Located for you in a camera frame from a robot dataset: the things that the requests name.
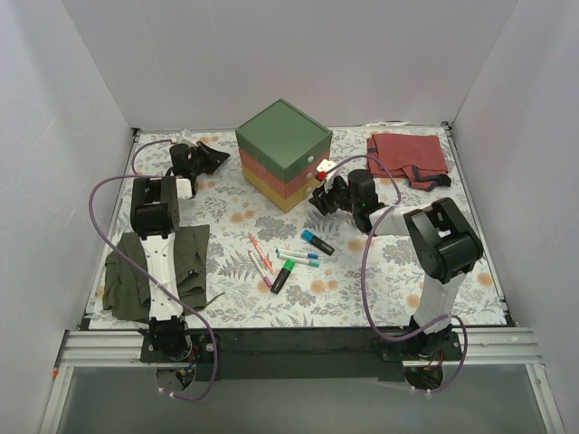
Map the green cap black highlighter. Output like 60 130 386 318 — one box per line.
271 259 296 294

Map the white blue marker pen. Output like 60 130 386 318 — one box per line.
275 249 318 259

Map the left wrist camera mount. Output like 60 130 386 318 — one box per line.
177 129 197 147

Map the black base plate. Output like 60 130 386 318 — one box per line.
139 328 467 383

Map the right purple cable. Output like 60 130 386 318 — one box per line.
332 155 467 399

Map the aluminium frame rail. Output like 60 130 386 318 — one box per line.
40 327 565 433

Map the pink drawer box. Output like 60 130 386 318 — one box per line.
238 148 330 199

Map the orange pink marker pen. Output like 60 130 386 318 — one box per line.
249 233 274 273

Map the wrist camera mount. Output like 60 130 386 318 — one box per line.
177 129 197 147
315 159 337 182

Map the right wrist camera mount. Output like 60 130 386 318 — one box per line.
315 159 337 182

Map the white teal marker pen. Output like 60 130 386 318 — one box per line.
277 253 319 268

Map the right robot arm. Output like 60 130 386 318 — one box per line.
309 160 483 360

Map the white magenta marker pen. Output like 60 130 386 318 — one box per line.
248 251 272 288

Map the olive green folded cloth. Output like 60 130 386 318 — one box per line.
102 225 210 323

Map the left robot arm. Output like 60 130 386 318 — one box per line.
130 139 230 362

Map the blue cap black highlighter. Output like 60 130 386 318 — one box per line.
301 230 335 256

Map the red folded cloth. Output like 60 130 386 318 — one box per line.
366 133 451 192

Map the floral patterned table mat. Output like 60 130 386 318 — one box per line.
86 126 507 330

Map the yellow bottom drawer box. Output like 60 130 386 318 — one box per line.
242 166 319 212

